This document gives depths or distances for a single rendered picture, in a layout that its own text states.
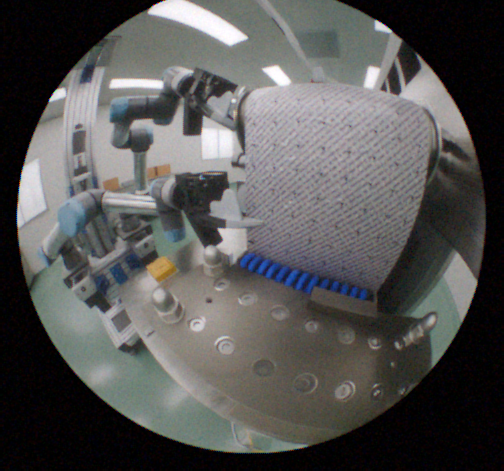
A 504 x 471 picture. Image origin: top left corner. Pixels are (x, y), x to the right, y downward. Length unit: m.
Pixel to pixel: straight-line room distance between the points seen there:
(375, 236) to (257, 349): 0.18
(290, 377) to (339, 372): 0.05
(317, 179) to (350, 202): 0.05
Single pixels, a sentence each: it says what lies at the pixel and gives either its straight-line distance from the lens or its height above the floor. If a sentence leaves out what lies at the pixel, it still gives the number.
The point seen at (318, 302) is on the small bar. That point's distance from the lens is 0.18.
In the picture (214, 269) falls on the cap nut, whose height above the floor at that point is 1.05.
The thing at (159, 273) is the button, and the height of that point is 0.92.
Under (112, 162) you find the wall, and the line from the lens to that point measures 3.69.
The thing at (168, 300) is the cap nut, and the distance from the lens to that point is 0.17.
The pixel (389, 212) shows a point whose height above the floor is 1.15.
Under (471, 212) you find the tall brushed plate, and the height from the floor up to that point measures 1.19.
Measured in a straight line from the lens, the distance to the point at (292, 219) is 0.20.
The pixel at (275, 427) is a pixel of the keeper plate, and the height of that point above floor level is 1.02.
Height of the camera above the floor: 1.19
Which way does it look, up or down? 26 degrees down
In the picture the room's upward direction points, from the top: straight up
